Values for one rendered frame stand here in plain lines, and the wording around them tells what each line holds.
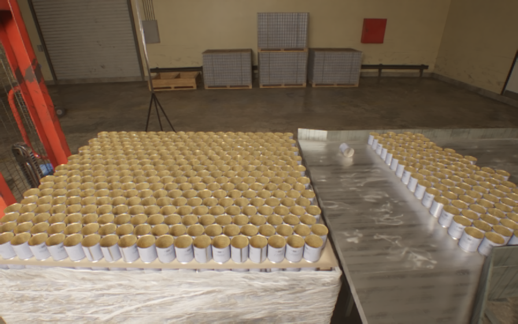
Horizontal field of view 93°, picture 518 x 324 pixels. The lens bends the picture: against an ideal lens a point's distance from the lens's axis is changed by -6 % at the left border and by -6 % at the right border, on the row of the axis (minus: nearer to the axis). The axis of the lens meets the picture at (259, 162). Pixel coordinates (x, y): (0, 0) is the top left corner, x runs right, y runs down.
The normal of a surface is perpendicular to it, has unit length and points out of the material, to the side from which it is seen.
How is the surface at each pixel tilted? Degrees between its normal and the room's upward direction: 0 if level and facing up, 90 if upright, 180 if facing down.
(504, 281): 90
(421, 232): 0
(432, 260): 0
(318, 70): 92
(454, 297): 0
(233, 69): 91
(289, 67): 92
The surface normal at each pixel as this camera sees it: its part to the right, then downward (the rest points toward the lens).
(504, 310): -0.01, -0.88
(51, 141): 0.03, 0.48
